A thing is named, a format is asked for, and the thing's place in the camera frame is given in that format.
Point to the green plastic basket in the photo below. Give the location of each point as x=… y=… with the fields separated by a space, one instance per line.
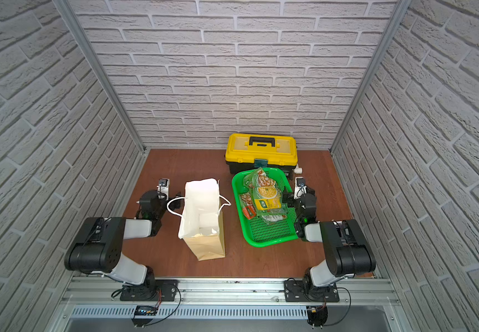
x=257 y=232

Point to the green white bottom packet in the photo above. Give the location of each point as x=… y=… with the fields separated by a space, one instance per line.
x=272 y=216

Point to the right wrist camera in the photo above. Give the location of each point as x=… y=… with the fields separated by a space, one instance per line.
x=300 y=187

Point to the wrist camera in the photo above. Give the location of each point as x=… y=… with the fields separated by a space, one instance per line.
x=300 y=187
x=163 y=187

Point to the brown paper bag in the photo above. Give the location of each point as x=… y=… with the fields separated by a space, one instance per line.
x=201 y=219

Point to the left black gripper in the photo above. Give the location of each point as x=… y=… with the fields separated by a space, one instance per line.
x=172 y=201

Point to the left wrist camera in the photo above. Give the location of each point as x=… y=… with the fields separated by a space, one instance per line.
x=163 y=187

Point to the red small condiment packet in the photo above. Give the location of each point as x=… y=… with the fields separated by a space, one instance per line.
x=249 y=212

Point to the left controller board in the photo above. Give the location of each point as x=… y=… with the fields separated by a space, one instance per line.
x=144 y=315

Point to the yellow green condiment packet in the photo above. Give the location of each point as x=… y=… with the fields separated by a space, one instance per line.
x=267 y=198

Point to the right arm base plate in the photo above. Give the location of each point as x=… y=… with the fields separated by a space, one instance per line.
x=300 y=291

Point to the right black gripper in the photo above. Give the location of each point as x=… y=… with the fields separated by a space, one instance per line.
x=286 y=196

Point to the yellow black toolbox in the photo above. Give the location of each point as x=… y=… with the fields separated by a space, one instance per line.
x=251 y=151

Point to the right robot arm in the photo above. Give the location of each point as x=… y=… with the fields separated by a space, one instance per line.
x=347 y=252

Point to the green pizza picture packet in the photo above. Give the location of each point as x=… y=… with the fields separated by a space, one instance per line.
x=258 y=179

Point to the right power connector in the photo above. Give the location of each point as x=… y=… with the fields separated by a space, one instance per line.
x=317 y=316

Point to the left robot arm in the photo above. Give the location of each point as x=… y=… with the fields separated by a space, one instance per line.
x=97 y=249

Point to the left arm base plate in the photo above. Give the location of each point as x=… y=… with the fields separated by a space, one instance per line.
x=167 y=289

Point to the aluminium front rail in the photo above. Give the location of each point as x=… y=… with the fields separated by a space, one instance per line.
x=224 y=298

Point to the white plastic fitting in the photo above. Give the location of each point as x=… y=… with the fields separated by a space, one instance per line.
x=298 y=170

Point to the green brown food packet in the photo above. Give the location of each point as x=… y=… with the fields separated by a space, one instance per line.
x=246 y=200

